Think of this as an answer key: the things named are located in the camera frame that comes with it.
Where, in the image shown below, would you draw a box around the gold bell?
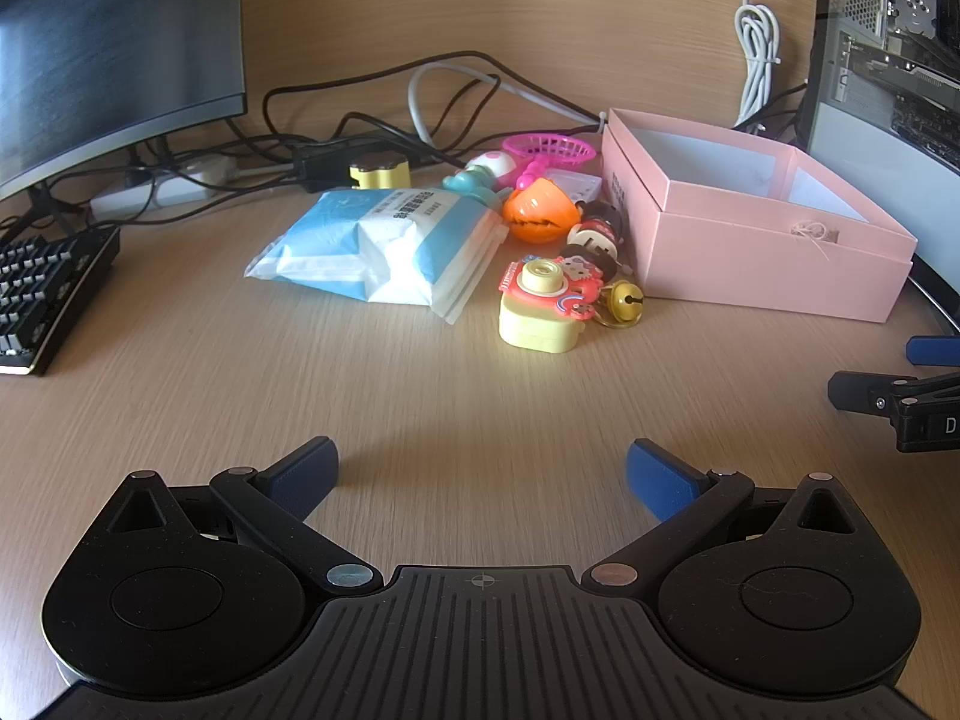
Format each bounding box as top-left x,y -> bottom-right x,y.
595,278 -> 645,330

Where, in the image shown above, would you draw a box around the teal plastic toy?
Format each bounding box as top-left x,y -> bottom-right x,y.
442,169 -> 505,209

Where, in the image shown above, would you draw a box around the black power adapter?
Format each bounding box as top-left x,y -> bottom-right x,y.
291,136 -> 421,194

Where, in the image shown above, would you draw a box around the long black looping cable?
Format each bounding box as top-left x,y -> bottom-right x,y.
262,50 -> 602,166

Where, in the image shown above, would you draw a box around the yellow container with dark lid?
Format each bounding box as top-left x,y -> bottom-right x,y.
349,151 -> 413,191

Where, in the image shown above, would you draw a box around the black cables beside computer case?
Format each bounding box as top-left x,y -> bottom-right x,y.
731,81 -> 812,142

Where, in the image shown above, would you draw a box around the blue white wet wipes pack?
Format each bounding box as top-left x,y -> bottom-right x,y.
245,187 -> 503,326

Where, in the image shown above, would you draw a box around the black keyboard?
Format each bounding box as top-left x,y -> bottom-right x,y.
0,228 -> 122,377

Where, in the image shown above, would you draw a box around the black curved monitor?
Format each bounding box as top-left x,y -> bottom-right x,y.
0,0 -> 249,201

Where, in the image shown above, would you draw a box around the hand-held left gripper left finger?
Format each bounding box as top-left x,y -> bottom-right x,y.
96,435 -> 382,597

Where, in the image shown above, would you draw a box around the orange plastic toy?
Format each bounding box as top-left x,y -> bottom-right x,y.
500,178 -> 583,245

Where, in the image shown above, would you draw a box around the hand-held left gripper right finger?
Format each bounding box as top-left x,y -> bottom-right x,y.
587,436 -> 865,599

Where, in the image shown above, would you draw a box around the black adapter cable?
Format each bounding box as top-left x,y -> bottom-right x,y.
336,111 -> 470,167

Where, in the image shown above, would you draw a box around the white pink round toy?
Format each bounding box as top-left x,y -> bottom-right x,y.
460,149 -> 519,185

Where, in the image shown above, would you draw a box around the pink cardboard box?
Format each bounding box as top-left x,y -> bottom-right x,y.
601,108 -> 918,324

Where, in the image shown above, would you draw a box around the pink plastic basket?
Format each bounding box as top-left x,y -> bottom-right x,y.
500,131 -> 599,193

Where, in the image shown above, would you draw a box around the thick grey cable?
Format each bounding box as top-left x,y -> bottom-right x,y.
407,63 -> 610,145

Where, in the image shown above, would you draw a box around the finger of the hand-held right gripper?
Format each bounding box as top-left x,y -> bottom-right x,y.
827,370 -> 960,415
905,335 -> 960,367

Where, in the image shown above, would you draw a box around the white power strip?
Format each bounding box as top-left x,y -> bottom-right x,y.
89,156 -> 235,223

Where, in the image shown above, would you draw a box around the yellow pink toy camera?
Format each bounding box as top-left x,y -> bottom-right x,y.
496,256 -> 602,354

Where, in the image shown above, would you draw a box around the black cables under monitor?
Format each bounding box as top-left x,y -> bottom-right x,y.
0,136 -> 302,242

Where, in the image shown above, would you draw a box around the computer case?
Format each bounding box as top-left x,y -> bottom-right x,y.
793,0 -> 960,197

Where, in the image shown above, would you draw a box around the bundled white cable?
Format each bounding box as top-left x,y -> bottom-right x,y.
730,0 -> 782,129

